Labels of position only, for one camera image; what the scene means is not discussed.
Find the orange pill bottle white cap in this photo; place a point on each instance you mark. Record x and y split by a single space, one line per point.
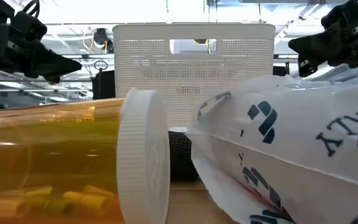
57 149

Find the black background equipment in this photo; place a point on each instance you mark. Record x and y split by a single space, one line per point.
104 85

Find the black rectangular block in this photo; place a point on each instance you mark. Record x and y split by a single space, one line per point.
180 155

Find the white printed plastic packet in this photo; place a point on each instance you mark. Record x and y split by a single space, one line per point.
306 140

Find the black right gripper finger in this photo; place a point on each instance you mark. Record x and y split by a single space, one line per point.
312 46
306 67

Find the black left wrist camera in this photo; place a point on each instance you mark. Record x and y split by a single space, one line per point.
30 26

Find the white perforated plastic basket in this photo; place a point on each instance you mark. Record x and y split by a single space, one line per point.
141 77

